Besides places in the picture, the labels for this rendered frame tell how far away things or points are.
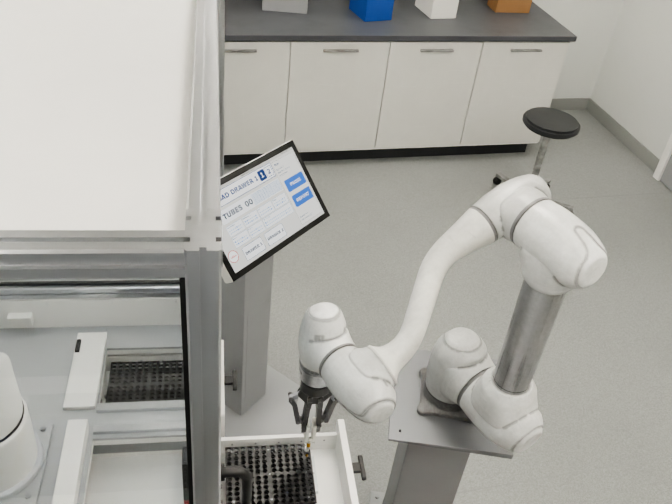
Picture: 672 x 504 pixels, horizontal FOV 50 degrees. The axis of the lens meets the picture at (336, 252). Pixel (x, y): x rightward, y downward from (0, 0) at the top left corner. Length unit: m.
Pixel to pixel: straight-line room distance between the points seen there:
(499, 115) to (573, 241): 3.51
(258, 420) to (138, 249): 2.38
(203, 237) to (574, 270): 1.00
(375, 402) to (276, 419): 1.68
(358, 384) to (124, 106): 0.73
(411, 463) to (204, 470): 1.41
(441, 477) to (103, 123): 1.75
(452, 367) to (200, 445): 1.19
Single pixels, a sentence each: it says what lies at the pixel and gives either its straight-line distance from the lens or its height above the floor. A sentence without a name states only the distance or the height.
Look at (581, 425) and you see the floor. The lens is 3.51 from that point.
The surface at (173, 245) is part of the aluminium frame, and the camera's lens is 0.80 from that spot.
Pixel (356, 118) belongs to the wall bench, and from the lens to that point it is 4.71.
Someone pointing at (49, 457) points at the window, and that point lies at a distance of 1.09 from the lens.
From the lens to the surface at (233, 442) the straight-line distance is 2.00.
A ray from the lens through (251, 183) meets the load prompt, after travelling 2.45.
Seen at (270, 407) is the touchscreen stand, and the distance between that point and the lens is 3.17.
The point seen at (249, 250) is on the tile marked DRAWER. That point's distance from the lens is 2.39.
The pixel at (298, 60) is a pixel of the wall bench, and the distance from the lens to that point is 4.44.
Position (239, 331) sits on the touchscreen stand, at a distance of 2.79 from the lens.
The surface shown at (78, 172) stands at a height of 1.97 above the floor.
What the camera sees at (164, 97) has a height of 1.97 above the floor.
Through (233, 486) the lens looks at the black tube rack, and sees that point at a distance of 1.90.
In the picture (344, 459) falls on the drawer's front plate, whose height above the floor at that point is 0.93.
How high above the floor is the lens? 2.48
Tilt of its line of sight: 38 degrees down
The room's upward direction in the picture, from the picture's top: 7 degrees clockwise
